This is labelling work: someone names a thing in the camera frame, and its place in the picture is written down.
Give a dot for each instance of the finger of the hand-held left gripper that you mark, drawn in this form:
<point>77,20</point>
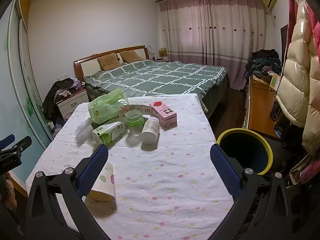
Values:
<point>22,145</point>
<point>7,140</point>

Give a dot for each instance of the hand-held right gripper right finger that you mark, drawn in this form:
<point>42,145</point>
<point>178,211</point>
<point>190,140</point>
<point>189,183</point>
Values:
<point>225,170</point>

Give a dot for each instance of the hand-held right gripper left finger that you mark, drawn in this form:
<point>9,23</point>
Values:
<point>93,165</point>

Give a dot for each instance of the white paper cup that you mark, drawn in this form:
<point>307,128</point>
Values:
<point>105,185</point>

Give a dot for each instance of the dark bin with yellow rim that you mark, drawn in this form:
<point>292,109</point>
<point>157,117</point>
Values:
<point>243,147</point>

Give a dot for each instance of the white plastic cup container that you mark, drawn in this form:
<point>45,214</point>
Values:
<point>107,107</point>

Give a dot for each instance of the clear container with green lid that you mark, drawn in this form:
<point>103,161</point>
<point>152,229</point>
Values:
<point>133,121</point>

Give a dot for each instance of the white pill bottle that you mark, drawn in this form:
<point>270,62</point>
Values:
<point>150,132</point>

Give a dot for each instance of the white printed paper strip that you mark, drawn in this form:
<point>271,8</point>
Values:
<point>145,110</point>

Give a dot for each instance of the pink milk carton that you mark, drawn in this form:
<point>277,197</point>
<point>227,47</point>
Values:
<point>163,113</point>

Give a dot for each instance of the person's left forearm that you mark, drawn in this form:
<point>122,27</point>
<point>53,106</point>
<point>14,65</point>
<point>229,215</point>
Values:
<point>8,192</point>

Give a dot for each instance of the sliding wardrobe door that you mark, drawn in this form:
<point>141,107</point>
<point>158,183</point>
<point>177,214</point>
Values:
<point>22,100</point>

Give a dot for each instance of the pile of dark clothes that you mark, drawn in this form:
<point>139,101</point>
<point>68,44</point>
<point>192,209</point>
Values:
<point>53,95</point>

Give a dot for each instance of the white floral tablecloth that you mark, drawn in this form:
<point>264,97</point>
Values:
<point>162,180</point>

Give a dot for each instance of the white nightstand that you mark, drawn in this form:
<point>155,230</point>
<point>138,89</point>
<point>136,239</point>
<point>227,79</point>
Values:
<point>72,102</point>

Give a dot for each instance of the wooden desk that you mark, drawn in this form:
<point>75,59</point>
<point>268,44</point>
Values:
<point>260,105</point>

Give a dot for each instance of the pink quilted garment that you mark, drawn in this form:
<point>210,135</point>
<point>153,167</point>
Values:
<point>308,170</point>

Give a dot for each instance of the wooden bed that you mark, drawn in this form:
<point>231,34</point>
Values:
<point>80,65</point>

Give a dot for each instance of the green card box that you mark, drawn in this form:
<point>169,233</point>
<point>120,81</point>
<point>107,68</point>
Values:
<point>275,82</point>

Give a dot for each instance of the brown bear pillow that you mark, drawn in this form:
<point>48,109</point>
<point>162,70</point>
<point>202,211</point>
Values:
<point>131,56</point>
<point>108,62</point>

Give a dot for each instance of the green checked duvet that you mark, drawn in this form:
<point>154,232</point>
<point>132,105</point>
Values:
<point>162,77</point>

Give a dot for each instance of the cream puffer coat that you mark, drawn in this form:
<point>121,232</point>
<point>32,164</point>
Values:
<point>297,85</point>

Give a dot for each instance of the heap of clothes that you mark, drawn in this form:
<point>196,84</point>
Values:
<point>265,62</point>

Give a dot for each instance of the black television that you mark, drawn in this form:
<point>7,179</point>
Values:
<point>284,45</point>

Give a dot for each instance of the pink beige curtain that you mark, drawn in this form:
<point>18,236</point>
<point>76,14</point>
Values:
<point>212,30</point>

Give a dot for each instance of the red coat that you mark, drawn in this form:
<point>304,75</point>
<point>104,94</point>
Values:
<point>292,17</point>

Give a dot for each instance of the white wall socket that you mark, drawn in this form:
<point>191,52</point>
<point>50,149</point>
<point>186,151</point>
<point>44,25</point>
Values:
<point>62,76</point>

